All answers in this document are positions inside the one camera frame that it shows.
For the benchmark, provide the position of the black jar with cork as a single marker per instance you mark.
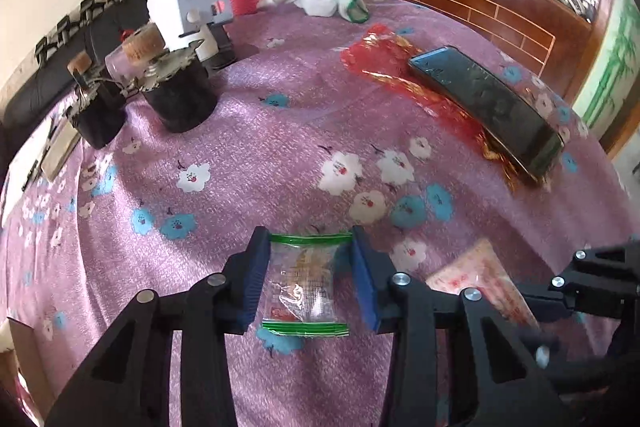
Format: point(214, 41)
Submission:
point(174, 83)
point(98, 112)

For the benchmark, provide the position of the cardboard box tray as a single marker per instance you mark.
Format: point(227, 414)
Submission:
point(22, 372)

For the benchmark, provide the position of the white paper notebook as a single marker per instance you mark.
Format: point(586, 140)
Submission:
point(31, 150)

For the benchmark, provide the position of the black smartphone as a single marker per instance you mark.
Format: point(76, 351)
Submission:
point(525, 134)

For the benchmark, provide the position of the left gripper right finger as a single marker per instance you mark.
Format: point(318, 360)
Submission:
point(493, 379)

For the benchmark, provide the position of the grey phone stand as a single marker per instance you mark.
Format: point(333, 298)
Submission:
point(211, 15)

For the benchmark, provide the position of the near black jar with cork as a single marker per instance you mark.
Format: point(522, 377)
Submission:
point(174, 83)

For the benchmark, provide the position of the purple floral tablecloth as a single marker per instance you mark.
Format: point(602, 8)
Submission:
point(298, 144)

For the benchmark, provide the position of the brown booklet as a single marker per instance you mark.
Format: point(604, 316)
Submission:
point(64, 140)

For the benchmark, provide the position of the wooden bench backrest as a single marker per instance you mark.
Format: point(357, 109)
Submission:
point(544, 35)

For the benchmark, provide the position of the white red sachet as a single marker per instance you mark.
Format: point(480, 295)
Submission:
point(481, 268)

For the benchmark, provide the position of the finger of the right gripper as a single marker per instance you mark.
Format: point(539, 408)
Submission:
point(603, 282)

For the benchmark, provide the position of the far black jar with cork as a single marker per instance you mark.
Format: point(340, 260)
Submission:
point(98, 112)

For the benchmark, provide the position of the black leather sofa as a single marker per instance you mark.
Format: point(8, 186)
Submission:
point(96, 27)

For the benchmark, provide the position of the red gold foil envelope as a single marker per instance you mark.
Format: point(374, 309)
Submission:
point(383, 56)

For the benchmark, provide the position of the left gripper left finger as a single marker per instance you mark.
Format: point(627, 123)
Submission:
point(124, 379)

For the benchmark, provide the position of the white plastic container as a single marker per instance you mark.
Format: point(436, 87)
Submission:
point(165, 14)

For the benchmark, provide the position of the clear green-edged snack packet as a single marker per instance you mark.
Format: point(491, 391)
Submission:
point(299, 287)

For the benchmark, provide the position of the black pen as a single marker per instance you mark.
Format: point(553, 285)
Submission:
point(31, 174)

